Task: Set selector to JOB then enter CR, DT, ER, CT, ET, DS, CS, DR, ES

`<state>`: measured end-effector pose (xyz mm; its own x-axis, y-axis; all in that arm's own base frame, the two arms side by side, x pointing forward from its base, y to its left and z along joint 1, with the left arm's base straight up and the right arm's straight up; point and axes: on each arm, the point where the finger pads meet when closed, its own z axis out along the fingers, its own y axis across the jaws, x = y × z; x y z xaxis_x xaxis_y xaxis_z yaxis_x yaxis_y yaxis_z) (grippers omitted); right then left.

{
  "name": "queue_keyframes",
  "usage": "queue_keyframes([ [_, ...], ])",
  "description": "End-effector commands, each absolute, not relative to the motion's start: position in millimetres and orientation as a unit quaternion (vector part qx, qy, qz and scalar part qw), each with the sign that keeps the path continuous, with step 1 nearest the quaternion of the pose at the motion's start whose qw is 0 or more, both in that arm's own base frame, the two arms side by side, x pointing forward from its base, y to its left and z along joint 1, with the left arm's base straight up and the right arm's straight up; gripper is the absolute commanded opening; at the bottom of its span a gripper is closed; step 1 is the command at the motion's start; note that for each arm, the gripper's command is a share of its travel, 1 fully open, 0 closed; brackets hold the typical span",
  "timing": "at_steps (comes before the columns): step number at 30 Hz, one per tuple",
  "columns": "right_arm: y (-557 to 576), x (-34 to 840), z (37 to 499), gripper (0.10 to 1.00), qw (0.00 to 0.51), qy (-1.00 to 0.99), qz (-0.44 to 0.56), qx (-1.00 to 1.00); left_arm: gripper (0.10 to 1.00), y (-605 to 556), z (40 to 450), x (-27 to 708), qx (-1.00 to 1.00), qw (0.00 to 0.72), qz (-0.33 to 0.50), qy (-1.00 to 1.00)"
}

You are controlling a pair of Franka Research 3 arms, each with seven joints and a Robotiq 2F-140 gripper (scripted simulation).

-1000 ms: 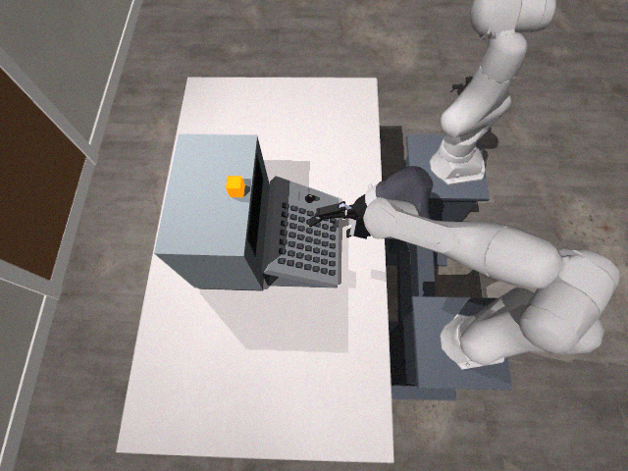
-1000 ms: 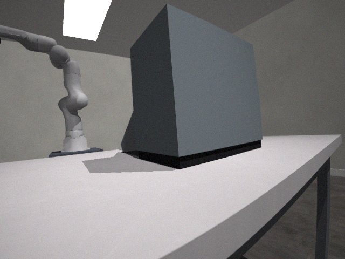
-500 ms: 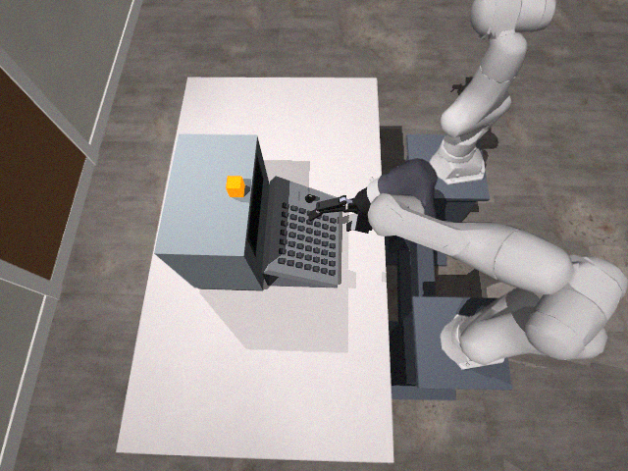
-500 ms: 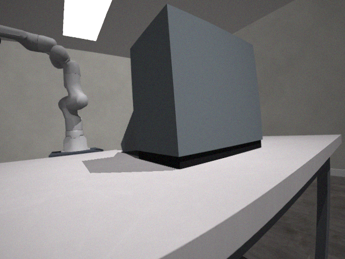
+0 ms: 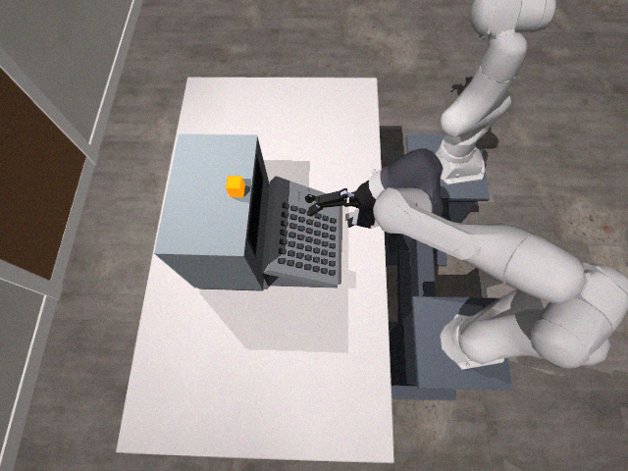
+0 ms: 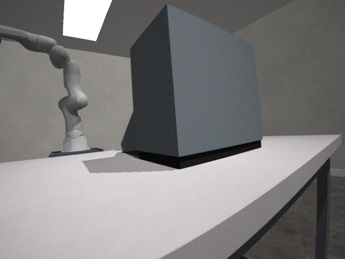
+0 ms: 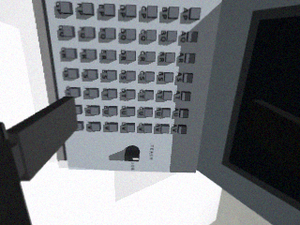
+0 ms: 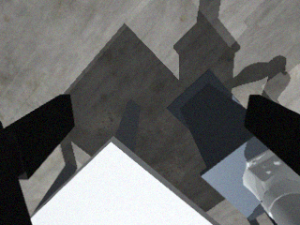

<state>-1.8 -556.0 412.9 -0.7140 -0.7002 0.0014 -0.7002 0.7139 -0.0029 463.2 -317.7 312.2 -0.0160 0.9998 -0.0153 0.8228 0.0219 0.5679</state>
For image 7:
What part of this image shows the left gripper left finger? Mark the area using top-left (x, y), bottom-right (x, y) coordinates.
top-left (0, 97), bottom-right (78, 225)

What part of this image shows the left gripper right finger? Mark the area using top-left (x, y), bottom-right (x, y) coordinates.
top-left (245, 99), bottom-right (300, 179)

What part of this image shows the grey box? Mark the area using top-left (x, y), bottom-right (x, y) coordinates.
top-left (41, 0), bottom-right (300, 225)

